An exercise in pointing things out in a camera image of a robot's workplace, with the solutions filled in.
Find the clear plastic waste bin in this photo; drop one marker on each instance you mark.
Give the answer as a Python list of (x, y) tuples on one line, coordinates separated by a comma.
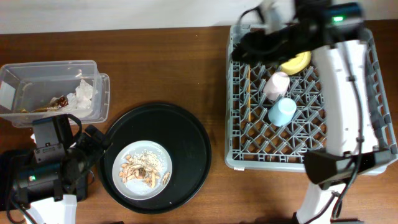
[(29, 86)]

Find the blue cup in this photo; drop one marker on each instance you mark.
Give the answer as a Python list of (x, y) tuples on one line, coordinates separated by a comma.
[(282, 112)]

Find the grey dishwasher rack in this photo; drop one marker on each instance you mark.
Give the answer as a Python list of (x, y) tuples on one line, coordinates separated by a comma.
[(341, 109)]

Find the wooden chopstick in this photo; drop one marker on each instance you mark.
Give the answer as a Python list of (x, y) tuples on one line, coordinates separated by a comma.
[(249, 92), (246, 91)]

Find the black round tray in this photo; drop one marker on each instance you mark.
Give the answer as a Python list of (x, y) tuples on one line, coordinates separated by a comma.
[(184, 138)]

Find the grey plate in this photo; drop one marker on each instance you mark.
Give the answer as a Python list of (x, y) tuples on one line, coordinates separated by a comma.
[(136, 189)]

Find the food scraps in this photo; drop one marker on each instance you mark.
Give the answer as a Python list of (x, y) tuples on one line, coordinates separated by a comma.
[(146, 166)]

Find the gold snack wrapper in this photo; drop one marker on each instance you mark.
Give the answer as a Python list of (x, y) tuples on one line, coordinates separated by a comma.
[(54, 105)]

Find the pink cup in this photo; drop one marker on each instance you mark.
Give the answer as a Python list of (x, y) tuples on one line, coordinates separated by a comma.
[(276, 86)]

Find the yellow bowl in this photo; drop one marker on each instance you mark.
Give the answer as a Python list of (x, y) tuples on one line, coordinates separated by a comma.
[(296, 64)]

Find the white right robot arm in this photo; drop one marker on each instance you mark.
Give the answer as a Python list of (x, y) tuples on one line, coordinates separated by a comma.
[(330, 178)]

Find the white tissue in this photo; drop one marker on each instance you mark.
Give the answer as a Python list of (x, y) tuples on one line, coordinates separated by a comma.
[(80, 99)]

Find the black rectangular bin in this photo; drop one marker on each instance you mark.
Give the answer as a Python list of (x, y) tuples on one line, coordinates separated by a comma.
[(9, 161)]

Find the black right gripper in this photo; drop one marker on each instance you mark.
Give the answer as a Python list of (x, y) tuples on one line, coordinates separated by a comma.
[(262, 52)]

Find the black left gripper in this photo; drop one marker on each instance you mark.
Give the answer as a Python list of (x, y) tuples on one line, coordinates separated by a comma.
[(94, 142)]

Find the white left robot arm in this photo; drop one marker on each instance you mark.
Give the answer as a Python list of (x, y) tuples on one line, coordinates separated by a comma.
[(44, 184)]

